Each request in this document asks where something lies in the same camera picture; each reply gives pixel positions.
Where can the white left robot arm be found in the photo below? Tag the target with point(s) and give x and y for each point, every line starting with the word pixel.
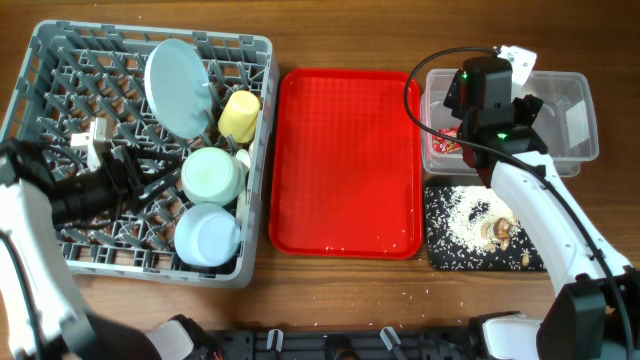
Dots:
pixel 47 315

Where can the light green small bowl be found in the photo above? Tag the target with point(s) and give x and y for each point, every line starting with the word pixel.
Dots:
pixel 211 175

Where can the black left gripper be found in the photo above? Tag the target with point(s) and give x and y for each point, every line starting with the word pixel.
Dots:
pixel 126 181

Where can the grey plastic dishwasher rack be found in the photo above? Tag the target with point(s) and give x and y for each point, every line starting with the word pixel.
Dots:
pixel 74 71

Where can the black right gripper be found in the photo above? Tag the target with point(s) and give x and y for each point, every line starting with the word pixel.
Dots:
pixel 525 110

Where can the light blue plate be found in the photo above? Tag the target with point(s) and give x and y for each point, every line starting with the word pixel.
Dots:
pixel 177 89

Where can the red snack wrapper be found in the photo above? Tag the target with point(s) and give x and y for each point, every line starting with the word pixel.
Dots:
pixel 444 146

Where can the white plastic spoon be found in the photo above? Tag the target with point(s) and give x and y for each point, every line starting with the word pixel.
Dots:
pixel 244 185

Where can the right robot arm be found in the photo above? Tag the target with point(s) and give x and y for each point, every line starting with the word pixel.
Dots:
pixel 595 314

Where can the light blue food bowl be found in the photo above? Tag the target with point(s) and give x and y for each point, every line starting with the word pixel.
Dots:
pixel 206 236

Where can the rice and food scraps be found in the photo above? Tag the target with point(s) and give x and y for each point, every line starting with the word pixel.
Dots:
pixel 480 220

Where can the clear plastic bin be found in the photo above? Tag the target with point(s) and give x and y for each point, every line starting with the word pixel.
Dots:
pixel 566 123

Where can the red plastic serving tray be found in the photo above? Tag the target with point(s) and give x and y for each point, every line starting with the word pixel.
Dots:
pixel 347 171

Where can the black plastic tray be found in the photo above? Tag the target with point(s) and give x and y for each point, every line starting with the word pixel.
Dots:
pixel 435 250

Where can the yellow plastic cup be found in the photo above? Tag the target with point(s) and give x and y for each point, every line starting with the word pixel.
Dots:
pixel 239 117

